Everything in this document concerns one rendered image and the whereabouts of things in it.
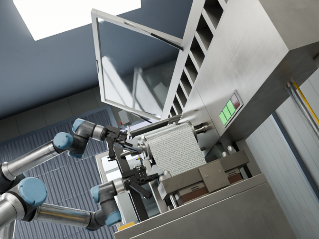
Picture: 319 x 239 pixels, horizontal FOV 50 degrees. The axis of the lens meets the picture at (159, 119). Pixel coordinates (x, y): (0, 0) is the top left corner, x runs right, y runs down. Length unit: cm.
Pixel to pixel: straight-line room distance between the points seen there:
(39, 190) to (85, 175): 355
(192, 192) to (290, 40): 75
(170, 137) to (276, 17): 87
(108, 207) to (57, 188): 342
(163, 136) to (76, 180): 331
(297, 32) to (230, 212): 73
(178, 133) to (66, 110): 373
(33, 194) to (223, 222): 73
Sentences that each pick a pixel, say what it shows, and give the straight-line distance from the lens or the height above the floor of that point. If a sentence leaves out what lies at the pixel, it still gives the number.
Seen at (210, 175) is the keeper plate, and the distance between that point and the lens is 149.
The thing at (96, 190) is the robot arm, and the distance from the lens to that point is 163.
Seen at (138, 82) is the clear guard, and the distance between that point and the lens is 237.
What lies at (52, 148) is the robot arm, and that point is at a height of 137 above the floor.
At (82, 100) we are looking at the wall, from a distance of 536.
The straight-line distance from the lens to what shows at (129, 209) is 269.
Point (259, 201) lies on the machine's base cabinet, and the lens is 149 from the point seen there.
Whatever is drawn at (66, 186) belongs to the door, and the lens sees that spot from 497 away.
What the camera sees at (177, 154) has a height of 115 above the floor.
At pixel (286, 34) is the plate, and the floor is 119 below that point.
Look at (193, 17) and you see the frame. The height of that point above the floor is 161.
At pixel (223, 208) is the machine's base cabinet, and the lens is 144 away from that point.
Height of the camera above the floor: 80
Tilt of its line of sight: 19 degrees up
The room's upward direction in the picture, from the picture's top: 23 degrees counter-clockwise
